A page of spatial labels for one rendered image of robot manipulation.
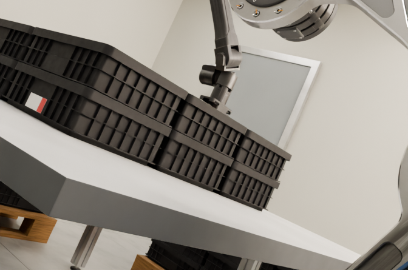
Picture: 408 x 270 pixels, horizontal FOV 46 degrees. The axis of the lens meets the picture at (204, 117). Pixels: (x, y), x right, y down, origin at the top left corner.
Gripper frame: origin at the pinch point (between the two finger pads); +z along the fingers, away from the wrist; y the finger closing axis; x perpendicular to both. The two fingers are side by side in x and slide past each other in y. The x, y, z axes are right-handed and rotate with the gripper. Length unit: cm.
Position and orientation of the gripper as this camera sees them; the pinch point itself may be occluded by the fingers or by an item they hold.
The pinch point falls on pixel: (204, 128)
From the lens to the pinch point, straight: 152.6
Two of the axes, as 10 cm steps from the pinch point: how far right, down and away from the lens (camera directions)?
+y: -5.8, -4.0, -7.1
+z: -4.1, 9.0, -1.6
